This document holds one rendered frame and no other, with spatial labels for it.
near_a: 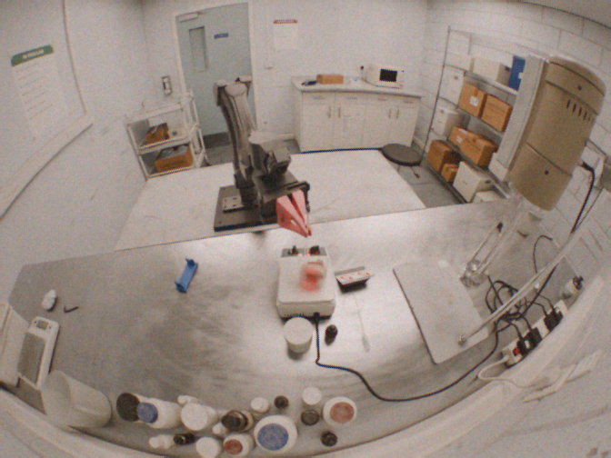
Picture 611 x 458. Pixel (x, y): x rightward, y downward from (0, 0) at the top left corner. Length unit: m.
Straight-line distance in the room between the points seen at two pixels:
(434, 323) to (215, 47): 3.30
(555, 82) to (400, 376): 0.60
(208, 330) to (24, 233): 1.31
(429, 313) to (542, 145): 0.47
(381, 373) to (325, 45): 3.33
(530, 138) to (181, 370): 0.80
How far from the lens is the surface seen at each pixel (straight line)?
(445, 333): 0.64
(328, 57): 3.40
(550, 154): 0.39
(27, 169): 1.66
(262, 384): 0.54
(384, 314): 0.61
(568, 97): 0.39
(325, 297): 0.50
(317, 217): 0.78
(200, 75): 3.35
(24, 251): 1.62
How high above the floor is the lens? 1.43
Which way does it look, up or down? 46 degrees down
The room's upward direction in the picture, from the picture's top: straight up
